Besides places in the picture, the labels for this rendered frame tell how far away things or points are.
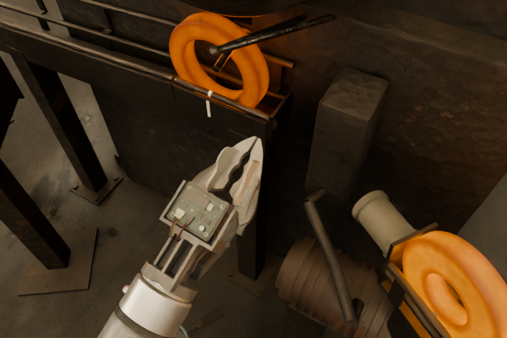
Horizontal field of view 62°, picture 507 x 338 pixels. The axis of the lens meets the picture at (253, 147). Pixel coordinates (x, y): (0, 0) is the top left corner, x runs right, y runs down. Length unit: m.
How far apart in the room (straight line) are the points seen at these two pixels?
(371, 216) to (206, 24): 0.37
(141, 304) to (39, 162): 1.25
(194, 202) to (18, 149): 1.36
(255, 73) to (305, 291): 0.38
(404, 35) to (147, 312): 0.48
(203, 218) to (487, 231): 1.21
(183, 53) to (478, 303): 0.55
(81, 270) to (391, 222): 1.01
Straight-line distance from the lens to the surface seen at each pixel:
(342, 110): 0.61
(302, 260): 0.76
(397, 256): 0.63
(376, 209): 0.64
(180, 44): 0.73
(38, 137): 1.80
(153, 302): 0.50
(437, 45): 0.63
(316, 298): 0.76
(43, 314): 1.41
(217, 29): 0.66
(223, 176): 0.55
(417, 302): 0.61
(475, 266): 0.54
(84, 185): 1.57
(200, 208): 0.48
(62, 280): 1.42
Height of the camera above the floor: 1.23
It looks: 51 degrees down
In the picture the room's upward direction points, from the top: straight up
